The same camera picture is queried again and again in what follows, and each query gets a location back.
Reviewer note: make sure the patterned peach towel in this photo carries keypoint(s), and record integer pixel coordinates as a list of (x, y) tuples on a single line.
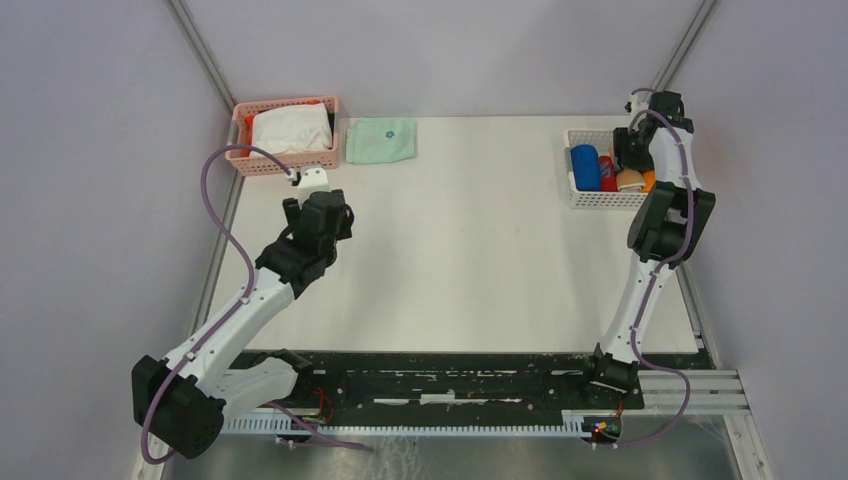
[(630, 181)]

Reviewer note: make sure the red rolled towel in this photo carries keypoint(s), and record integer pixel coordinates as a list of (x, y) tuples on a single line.
[(608, 174)]

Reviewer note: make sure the white slotted cable duct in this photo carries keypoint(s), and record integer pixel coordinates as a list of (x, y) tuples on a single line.
[(265, 422)]

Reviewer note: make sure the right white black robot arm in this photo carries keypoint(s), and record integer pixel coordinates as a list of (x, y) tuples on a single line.
[(663, 234)]

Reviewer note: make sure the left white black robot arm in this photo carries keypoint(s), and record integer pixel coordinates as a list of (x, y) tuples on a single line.
[(185, 398)]

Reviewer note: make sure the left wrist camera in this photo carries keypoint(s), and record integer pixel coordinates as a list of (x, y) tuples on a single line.
[(309, 179)]

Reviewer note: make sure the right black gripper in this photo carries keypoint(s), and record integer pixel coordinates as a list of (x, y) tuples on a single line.
[(622, 136)]

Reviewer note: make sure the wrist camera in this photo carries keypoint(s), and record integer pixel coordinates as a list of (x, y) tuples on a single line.
[(309, 179), (637, 102)]

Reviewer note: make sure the blue microfiber towel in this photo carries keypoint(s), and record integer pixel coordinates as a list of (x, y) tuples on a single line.
[(585, 167)]

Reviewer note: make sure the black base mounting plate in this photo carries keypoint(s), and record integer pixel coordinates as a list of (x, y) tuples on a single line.
[(405, 389)]

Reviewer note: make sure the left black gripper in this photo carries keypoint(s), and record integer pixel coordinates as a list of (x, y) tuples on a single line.
[(291, 210)]

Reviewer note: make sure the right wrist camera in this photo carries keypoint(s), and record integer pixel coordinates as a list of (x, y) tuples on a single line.
[(637, 102)]

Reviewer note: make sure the mint green folded towel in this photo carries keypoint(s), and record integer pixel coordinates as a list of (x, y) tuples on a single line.
[(371, 141)]

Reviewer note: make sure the white plastic basket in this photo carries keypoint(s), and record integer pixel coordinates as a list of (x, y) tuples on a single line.
[(602, 140)]

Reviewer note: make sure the white towel in pink basket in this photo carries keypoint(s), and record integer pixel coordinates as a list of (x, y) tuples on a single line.
[(292, 129)]

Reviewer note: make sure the pink plastic basket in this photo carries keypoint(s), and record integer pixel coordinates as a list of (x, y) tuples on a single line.
[(249, 160)]

